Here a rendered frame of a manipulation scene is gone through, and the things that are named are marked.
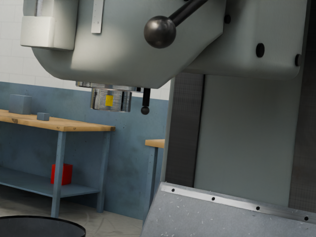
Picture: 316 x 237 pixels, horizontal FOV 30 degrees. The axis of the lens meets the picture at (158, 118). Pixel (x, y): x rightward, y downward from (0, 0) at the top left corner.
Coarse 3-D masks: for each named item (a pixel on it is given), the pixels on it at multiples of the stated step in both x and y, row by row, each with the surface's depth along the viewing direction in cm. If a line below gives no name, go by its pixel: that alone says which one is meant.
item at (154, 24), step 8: (192, 0) 57; (200, 0) 58; (184, 8) 56; (192, 8) 57; (160, 16) 53; (176, 16) 55; (184, 16) 56; (152, 24) 52; (160, 24) 52; (168, 24) 53; (176, 24) 55; (144, 32) 53; (152, 32) 52; (160, 32) 52; (168, 32) 52; (152, 40) 53; (160, 40) 53; (168, 40) 53; (160, 48) 54
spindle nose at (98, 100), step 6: (96, 90) 67; (102, 90) 67; (108, 90) 67; (96, 96) 67; (102, 96) 67; (114, 96) 67; (120, 96) 67; (126, 96) 67; (90, 102) 68; (96, 102) 67; (102, 102) 67; (114, 102) 67; (120, 102) 67; (126, 102) 68; (90, 108) 68; (96, 108) 67; (102, 108) 67; (108, 108) 67; (114, 108) 67; (120, 108) 67; (126, 108) 68
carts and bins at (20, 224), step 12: (12, 216) 284; (24, 216) 287; (36, 216) 288; (0, 228) 279; (12, 228) 283; (24, 228) 286; (36, 228) 288; (48, 228) 288; (60, 228) 286; (72, 228) 282; (84, 228) 274
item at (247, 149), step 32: (192, 96) 105; (224, 96) 102; (256, 96) 99; (288, 96) 96; (192, 128) 105; (224, 128) 102; (256, 128) 99; (288, 128) 96; (192, 160) 105; (224, 160) 102; (256, 160) 99; (288, 160) 96; (224, 192) 102; (256, 192) 99; (288, 192) 96
